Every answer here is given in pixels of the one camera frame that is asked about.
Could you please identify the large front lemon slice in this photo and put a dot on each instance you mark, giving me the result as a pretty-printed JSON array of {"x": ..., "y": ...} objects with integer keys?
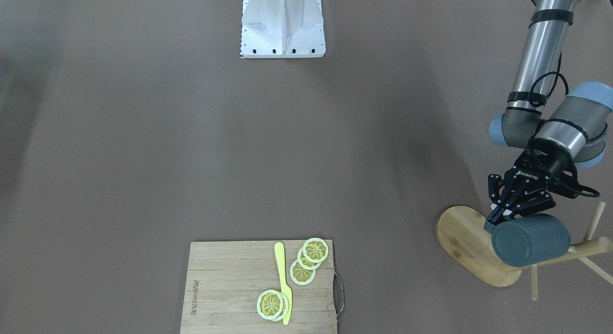
[{"x": 269, "y": 304}]

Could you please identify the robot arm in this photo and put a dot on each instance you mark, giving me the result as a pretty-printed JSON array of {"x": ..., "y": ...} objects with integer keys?
[{"x": 558, "y": 129}]

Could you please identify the lemon slice lower of three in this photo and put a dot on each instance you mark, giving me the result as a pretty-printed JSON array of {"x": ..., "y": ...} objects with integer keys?
[{"x": 300, "y": 275}]

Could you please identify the bamboo cutting board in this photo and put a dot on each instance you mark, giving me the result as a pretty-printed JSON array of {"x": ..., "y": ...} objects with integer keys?
[{"x": 225, "y": 279}]

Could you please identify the wooden mug tree rack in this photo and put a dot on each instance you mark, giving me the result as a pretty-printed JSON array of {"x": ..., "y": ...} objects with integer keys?
[{"x": 460, "y": 232}]

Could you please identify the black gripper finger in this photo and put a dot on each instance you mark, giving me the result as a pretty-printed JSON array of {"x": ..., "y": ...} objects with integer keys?
[
  {"x": 500, "y": 198},
  {"x": 528, "y": 204}
]

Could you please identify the lemon slice top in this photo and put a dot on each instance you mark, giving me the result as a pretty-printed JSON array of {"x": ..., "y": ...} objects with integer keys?
[{"x": 315, "y": 250}]

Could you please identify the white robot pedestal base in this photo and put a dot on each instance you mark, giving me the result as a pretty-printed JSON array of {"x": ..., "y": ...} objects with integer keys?
[{"x": 282, "y": 29}]

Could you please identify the lemon slice middle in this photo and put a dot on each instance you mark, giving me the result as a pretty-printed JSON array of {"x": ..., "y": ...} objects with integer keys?
[{"x": 304, "y": 262}]

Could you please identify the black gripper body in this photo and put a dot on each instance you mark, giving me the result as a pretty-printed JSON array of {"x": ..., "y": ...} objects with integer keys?
[{"x": 537, "y": 165}]

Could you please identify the lemon slice behind front slice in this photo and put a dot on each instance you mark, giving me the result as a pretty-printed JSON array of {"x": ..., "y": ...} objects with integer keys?
[{"x": 285, "y": 308}]

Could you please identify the dark teal HOME mug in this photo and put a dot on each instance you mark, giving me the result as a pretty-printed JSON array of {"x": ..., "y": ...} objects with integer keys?
[{"x": 529, "y": 240}]

